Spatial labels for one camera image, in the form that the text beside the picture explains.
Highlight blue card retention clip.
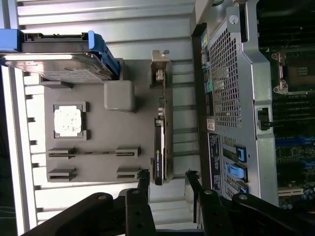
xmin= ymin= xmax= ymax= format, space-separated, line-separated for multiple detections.
xmin=225 ymin=163 xmax=248 ymax=183
xmin=237 ymin=181 xmax=250 ymax=195
xmin=235 ymin=146 xmax=248 ymax=163

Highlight CPU socket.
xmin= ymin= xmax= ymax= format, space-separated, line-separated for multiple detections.
xmin=272 ymin=50 xmax=315 ymax=95

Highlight open black PC case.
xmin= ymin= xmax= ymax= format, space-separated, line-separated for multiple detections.
xmin=189 ymin=0 xmax=315 ymax=209

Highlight green motherboard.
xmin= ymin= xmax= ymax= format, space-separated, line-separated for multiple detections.
xmin=258 ymin=36 xmax=315 ymax=209

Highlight silver CPU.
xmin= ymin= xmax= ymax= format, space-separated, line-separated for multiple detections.
xmin=53 ymin=108 xmax=83 ymax=137

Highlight white expansion slot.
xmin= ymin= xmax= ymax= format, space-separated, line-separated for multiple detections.
xmin=278 ymin=188 xmax=305 ymax=197

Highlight green RAM stick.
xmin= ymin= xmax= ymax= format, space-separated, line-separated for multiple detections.
xmin=48 ymin=151 xmax=138 ymax=157

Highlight hard disk in blue caddy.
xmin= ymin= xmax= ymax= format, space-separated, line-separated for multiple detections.
xmin=0 ymin=29 xmax=121 ymax=83

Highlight grey parts rack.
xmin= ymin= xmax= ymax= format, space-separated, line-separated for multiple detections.
xmin=39 ymin=58 xmax=174 ymax=185

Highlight blue expansion slot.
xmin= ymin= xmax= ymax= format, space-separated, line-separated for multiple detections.
xmin=275 ymin=137 xmax=315 ymax=146

